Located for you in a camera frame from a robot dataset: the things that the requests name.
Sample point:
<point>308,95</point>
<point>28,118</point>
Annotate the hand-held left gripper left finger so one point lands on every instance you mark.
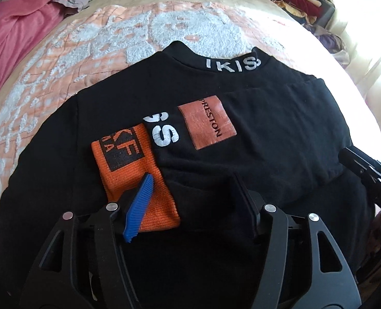
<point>138,208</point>

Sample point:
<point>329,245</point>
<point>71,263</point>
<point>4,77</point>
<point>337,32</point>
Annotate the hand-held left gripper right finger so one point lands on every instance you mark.
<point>248,209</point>

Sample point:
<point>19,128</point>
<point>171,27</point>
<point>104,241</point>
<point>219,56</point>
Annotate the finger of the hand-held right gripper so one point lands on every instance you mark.
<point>359,162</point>

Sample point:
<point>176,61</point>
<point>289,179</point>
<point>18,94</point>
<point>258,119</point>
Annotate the dark storage box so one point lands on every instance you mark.
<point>326,14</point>

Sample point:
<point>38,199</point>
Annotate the orange and white fleece blanket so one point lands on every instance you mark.
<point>97,38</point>

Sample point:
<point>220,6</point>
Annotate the pink blanket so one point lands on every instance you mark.
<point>13,32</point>

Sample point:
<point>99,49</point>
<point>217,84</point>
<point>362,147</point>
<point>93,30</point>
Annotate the black sweatshirt with orange patches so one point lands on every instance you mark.
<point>258,109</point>

